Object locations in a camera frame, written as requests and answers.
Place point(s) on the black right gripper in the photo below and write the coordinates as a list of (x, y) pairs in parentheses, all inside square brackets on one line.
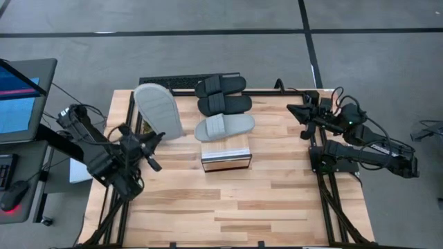
[(327, 115)]

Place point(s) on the black desk leg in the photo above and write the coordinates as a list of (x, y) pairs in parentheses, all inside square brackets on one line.
[(41, 204)]

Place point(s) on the grey-framed computer monitor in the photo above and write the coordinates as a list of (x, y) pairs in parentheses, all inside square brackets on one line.
[(17, 117)]

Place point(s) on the black-edged computer screen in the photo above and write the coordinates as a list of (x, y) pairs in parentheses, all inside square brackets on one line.
[(14, 83)]

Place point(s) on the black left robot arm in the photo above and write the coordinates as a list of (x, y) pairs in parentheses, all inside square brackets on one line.
[(100, 159)]

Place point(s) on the grey slide sandal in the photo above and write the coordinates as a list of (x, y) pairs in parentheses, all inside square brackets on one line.
[(225, 127), (159, 110)]

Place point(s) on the white box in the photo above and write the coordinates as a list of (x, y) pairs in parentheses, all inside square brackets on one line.
[(78, 173)]

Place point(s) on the wooden shelf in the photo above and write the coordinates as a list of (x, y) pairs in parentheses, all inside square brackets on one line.
[(225, 150)]

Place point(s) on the black computer mouse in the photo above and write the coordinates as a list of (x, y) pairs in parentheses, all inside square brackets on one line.
[(14, 195)]

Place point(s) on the grey desk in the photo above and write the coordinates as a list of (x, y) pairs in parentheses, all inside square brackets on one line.
[(24, 155)]

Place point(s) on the black aluminium table frame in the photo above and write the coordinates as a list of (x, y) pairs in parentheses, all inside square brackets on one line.
[(270, 92)]

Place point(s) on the black caster wheel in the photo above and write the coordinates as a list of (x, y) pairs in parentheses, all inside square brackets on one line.
[(47, 221)]

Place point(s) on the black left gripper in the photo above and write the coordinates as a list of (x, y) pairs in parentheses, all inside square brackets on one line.
[(131, 145)]

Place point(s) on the dark grey equipment stand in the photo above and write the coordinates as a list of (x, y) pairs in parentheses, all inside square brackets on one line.
[(427, 131)]

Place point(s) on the black metal bar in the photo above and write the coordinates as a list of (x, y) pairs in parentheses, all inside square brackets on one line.
[(59, 143)]

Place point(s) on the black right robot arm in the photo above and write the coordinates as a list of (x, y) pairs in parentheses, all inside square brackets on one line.
[(373, 152)]

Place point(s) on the black slide sandal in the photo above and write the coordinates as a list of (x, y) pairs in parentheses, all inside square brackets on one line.
[(225, 104), (221, 86)]

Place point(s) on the black keyboard behind table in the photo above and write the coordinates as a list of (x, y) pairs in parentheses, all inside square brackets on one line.
[(183, 82)]

